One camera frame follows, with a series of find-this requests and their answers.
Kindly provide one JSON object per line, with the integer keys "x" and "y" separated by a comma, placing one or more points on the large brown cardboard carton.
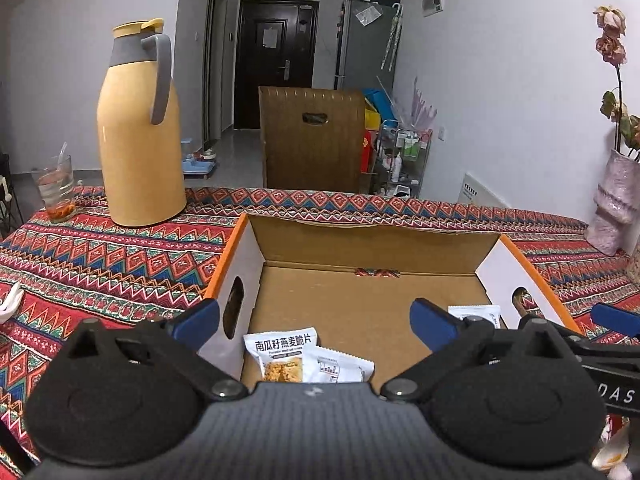
{"x": 310, "y": 160}

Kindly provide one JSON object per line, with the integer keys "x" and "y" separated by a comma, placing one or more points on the white cracker snack packet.
{"x": 280, "y": 355}

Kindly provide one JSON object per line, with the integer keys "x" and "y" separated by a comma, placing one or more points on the orange-edged cardboard box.
{"x": 350, "y": 300}

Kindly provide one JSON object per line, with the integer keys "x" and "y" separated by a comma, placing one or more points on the drinking glass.
{"x": 55, "y": 190}

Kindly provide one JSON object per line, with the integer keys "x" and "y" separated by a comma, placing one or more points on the dried pink flowers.
{"x": 611, "y": 42}

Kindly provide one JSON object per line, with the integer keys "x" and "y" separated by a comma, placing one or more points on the grey refrigerator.
{"x": 360, "y": 50}

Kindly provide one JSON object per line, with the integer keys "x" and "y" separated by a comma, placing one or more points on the dark entrance door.
{"x": 260, "y": 85}

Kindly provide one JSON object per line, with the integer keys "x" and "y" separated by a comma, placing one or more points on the white printed snack packet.
{"x": 475, "y": 312}
{"x": 340, "y": 365}

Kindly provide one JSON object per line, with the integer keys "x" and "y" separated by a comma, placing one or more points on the black metal rack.
{"x": 10, "y": 200}

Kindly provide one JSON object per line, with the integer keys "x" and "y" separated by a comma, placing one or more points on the blue bag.
{"x": 382, "y": 102}

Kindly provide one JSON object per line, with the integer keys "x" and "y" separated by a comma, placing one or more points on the white plastic object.
{"x": 7, "y": 305}

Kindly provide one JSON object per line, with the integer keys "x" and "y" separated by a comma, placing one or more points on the yellow bag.
{"x": 371, "y": 120}

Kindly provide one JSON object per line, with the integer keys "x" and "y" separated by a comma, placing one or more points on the blue pet bowl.
{"x": 197, "y": 166}

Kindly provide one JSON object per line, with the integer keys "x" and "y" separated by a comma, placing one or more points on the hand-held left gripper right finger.
{"x": 432, "y": 325}

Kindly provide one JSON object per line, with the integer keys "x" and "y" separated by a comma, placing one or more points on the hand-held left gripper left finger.
{"x": 197, "y": 322}

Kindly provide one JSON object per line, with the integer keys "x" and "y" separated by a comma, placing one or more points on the white hanging umbrella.
{"x": 390, "y": 45}

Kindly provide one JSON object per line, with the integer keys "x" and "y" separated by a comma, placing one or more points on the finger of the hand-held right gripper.
{"x": 600, "y": 345}
{"x": 615, "y": 320}

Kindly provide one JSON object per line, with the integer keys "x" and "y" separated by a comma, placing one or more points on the red gift box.
{"x": 366, "y": 152}

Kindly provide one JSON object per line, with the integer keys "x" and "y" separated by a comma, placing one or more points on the pink feather decoration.
{"x": 420, "y": 110}

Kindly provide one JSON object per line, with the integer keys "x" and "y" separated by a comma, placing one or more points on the yellow thermos jug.
{"x": 135, "y": 160}

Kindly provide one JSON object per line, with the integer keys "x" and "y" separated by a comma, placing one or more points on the pink textured vase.
{"x": 612, "y": 205}

